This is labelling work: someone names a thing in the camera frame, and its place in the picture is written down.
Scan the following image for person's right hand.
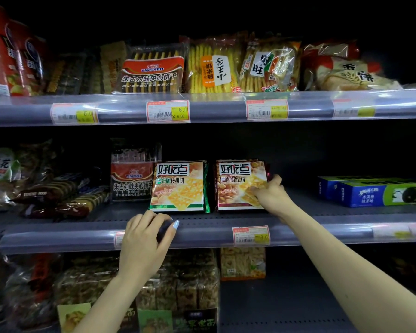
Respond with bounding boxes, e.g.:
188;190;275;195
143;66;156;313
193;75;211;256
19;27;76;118
251;174;297;219

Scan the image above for person's left hand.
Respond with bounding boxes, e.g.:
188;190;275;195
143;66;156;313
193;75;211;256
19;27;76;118
118;210;180;285

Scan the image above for red almond cracker packet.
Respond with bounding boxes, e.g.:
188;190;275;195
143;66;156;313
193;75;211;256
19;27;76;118
216;160;272;212

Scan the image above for person's right forearm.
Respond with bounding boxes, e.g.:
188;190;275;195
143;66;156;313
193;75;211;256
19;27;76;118
278;204;416;333

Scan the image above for person's left forearm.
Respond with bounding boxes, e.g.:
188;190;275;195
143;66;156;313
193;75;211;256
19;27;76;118
72;272;160;333

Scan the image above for clear nut brittle packet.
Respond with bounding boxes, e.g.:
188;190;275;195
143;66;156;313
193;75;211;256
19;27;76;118
135;249;221;333
53;255;121;306

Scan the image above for green walnut cracker packet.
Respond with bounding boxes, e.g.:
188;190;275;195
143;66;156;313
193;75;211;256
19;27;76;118
149;161;211;214

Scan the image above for orange label sandwich biscuit packet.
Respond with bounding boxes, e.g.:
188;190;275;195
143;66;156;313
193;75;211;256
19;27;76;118
110;141;162;202
112;43;188;94

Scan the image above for orange trim nut bar packet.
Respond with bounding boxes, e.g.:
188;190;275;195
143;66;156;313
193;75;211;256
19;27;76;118
220;247;266;282

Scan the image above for brown striped biscuit packet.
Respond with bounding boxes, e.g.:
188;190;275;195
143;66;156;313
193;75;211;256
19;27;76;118
13;179;81;206
24;191;110;219

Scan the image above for blue green cookie box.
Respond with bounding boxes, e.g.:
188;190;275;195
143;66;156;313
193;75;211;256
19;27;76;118
337;181;416;208

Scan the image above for yellow green label snack packet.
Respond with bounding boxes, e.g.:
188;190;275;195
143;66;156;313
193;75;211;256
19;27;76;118
57;303;92;333

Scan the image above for green label cracker packet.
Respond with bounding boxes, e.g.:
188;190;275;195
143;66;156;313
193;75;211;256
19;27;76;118
239;37;301;93

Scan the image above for yellow stick cracker packet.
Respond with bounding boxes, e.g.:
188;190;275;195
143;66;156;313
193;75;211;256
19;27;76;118
184;34;247;94

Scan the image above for red white rice cake bag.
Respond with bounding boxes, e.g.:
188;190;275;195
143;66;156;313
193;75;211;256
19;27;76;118
301;41;404;91

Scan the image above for dark crinkled snack bag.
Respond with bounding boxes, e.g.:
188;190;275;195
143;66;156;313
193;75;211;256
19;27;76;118
3;254;60;330

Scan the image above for clear brown snack bag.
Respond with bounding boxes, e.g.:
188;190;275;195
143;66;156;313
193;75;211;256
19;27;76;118
15;139;58;191

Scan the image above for tan biscuit packet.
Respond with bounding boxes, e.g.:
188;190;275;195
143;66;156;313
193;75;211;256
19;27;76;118
100;41;128;94

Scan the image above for green label twisted snack bag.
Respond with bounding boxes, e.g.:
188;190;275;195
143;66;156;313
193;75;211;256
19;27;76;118
0;147;22;213

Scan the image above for dark biscuit packet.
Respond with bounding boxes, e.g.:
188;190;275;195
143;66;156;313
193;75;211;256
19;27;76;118
47;52;102;95

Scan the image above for grey shelf rail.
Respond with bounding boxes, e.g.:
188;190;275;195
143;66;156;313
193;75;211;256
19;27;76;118
0;89;416;127
0;212;416;256

